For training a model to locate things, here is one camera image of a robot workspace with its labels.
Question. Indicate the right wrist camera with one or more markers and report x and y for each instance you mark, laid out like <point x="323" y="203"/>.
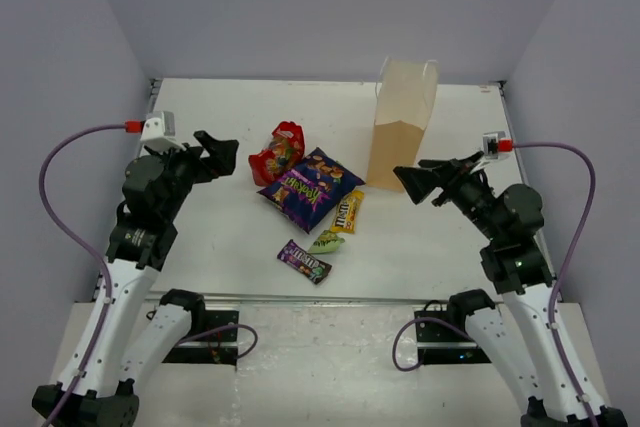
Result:
<point x="491" y="144"/>

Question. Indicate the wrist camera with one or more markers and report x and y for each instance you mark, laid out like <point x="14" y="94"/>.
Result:
<point x="159" y="131"/>
<point x="491" y="144"/>

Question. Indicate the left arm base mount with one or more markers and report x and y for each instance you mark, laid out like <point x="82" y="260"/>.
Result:
<point x="220" y="339"/>

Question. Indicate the brown paper bag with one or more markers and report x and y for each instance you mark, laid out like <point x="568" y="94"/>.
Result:
<point x="405" y="98"/>

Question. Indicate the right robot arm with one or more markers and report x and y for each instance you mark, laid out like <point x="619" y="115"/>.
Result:
<point x="539" y="364"/>

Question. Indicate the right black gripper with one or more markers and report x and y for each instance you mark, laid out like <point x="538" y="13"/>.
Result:
<point x="419" y="182"/>

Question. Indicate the red fruit snack bag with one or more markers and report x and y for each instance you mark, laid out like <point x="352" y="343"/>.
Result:
<point x="285" y="149"/>

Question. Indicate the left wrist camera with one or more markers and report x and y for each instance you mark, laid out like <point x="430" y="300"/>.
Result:
<point x="159" y="131"/>

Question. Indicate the purple M&M's packet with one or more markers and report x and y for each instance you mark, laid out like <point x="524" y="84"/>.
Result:
<point x="315" y="270"/>

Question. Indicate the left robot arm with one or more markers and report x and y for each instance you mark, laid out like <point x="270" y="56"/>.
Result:
<point x="102" y="383"/>

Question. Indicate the yellow M&M's packet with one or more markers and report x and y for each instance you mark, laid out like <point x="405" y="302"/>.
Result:
<point x="346" y="213"/>

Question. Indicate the blue purple snack bag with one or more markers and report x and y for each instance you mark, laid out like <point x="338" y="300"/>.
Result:
<point x="307" y="192"/>

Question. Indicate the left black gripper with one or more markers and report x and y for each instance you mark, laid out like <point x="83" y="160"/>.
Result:
<point x="198" y="158"/>

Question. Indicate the green snack packet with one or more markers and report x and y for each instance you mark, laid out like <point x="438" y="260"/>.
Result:
<point x="327" y="242"/>

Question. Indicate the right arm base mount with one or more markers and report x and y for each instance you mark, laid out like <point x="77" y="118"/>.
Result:
<point x="439" y="342"/>

